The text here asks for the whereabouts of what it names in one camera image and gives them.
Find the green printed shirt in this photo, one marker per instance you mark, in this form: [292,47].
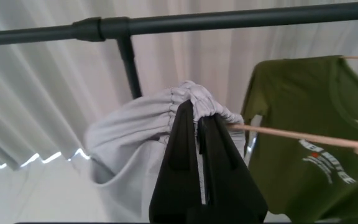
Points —
[291,102]

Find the white curtain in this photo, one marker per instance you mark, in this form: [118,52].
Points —
[42,93]

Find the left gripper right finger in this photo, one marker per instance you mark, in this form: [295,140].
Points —
[228,186]

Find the black clothes rack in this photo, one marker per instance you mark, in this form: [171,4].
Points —
[197,23]

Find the pale grey shorts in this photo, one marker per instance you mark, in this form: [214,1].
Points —
[129,130]

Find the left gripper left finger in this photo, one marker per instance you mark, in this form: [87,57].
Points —
[176,180]

